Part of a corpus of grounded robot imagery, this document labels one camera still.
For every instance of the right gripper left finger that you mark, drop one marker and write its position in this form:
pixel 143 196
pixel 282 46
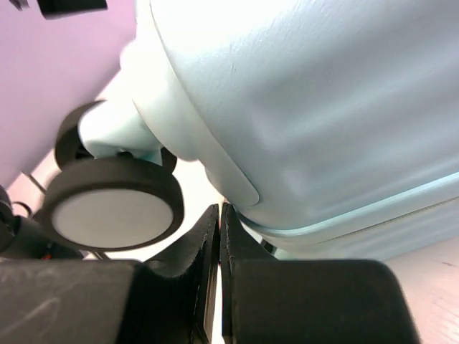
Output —
pixel 167 299

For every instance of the light blue hardshell suitcase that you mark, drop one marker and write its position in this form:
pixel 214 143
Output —
pixel 331 127

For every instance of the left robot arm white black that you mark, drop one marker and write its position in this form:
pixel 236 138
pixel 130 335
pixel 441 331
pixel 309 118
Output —
pixel 52 9

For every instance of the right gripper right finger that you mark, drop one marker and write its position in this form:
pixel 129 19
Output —
pixel 267 300

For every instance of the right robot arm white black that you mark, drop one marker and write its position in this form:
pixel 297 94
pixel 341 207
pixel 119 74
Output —
pixel 25 233

